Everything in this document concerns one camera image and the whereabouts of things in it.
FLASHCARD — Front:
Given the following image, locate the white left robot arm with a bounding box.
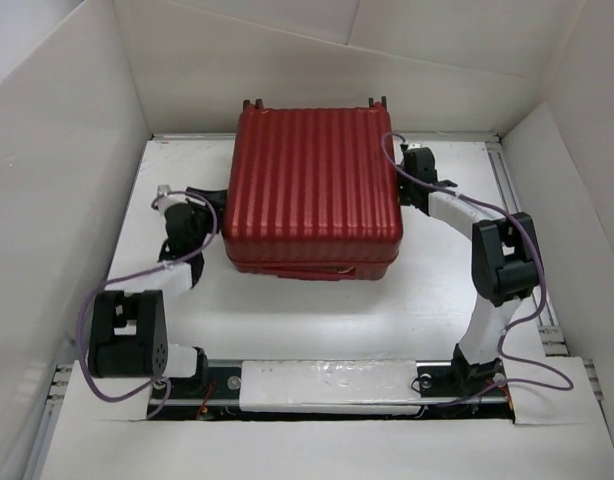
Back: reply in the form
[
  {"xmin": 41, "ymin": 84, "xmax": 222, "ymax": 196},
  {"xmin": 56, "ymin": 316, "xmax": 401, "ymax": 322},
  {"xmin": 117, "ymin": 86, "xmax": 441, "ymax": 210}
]
[{"xmin": 77, "ymin": 185, "xmax": 227, "ymax": 397}]

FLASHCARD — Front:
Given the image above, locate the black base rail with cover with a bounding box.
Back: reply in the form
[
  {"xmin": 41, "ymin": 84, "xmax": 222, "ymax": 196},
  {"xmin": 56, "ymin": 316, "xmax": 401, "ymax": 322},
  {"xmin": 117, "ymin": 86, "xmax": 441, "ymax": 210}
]
[{"xmin": 147, "ymin": 359, "xmax": 514, "ymax": 422}]

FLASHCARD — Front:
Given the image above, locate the red hard-shell suitcase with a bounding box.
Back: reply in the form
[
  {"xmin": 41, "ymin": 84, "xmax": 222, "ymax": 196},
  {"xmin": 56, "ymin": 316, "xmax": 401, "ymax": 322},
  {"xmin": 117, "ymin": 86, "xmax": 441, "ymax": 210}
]
[{"xmin": 222, "ymin": 100, "xmax": 404, "ymax": 281}]

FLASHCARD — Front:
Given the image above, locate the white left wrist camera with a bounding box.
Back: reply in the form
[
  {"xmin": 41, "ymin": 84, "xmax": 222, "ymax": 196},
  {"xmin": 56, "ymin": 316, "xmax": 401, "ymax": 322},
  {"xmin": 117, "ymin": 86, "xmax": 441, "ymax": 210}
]
[{"xmin": 151, "ymin": 184, "xmax": 178, "ymax": 217}]

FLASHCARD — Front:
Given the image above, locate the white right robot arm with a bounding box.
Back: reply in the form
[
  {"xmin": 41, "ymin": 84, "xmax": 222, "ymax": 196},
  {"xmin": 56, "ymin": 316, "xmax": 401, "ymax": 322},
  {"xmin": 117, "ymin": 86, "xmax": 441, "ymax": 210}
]
[{"xmin": 398, "ymin": 144, "xmax": 539, "ymax": 395}]

